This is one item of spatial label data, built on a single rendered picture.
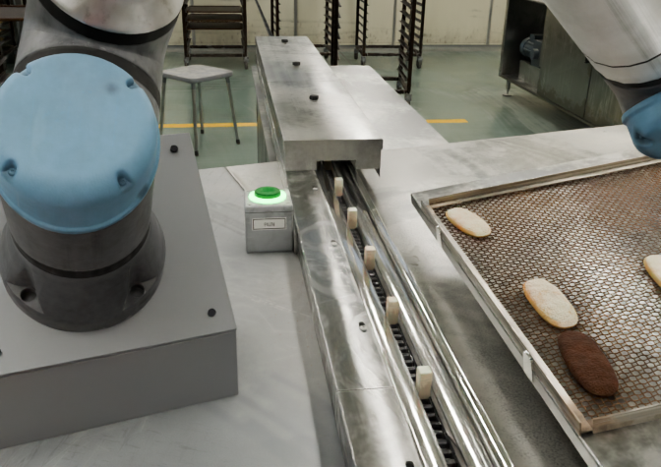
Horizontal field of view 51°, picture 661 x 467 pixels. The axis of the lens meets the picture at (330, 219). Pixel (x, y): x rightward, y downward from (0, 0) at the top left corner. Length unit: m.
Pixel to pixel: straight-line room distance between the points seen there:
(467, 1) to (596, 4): 7.80
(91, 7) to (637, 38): 0.37
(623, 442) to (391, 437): 0.19
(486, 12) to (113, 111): 7.84
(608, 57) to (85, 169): 0.34
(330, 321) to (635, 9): 0.49
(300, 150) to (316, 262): 0.37
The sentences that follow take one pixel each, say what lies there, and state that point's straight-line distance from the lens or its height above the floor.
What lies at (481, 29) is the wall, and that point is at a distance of 8.29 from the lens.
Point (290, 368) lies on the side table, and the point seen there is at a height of 0.82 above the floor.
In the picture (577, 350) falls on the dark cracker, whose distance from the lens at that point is 0.70.
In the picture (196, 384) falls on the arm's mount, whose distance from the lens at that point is 0.72.
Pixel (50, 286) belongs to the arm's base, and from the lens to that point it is 0.63.
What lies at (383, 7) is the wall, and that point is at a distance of 7.95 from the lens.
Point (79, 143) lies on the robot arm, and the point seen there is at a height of 1.13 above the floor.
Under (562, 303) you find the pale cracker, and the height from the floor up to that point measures 0.91.
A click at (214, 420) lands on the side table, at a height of 0.82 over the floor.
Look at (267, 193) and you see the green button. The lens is 1.02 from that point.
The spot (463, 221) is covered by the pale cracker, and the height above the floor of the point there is 0.90.
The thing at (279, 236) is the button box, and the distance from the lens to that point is 1.02.
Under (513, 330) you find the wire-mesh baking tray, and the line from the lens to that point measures 0.72.
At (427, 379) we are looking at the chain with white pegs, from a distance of 0.70.
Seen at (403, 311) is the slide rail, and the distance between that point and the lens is 0.83.
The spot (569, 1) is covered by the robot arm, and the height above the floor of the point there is 1.23.
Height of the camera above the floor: 1.27
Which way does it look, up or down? 23 degrees down
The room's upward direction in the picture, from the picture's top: 1 degrees clockwise
